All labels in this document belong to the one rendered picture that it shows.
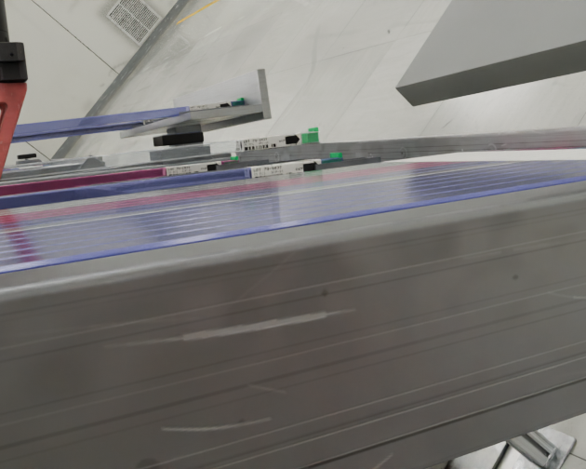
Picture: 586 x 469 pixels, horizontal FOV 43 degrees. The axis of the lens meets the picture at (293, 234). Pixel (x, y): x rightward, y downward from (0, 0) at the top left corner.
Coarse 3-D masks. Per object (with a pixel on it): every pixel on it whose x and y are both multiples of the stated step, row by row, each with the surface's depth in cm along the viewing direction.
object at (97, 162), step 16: (208, 144) 65; (224, 144) 66; (240, 144) 67; (64, 160) 60; (80, 160) 60; (96, 160) 61; (112, 160) 62; (128, 160) 62; (144, 160) 63; (160, 160) 63; (16, 176) 58; (32, 176) 59
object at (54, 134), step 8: (72, 128) 112; (80, 128) 112; (88, 128) 113; (96, 128) 113; (104, 128) 114; (112, 128) 114; (120, 128) 115; (128, 128) 116; (16, 136) 108; (24, 136) 109; (32, 136) 109; (40, 136) 110; (48, 136) 110; (56, 136) 111; (64, 136) 111; (72, 136) 113
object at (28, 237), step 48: (144, 192) 39; (192, 192) 35; (240, 192) 32; (288, 192) 30; (336, 192) 28; (384, 192) 26; (432, 192) 24; (480, 192) 23; (0, 240) 22; (48, 240) 21; (96, 240) 20; (144, 240) 19; (192, 240) 19
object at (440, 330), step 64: (576, 192) 20; (128, 256) 16; (192, 256) 15; (256, 256) 16; (320, 256) 16; (384, 256) 17; (448, 256) 18; (512, 256) 19; (576, 256) 20; (0, 320) 13; (64, 320) 14; (128, 320) 15; (192, 320) 15; (256, 320) 16; (320, 320) 16; (384, 320) 17; (448, 320) 18; (512, 320) 19; (576, 320) 20; (0, 384) 14; (64, 384) 14; (128, 384) 15; (192, 384) 15; (256, 384) 16; (320, 384) 17; (384, 384) 17; (448, 384) 18; (512, 384) 19; (576, 384) 20; (0, 448) 14; (64, 448) 14; (128, 448) 15; (192, 448) 15; (256, 448) 16; (320, 448) 17; (384, 448) 18; (448, 448) 18
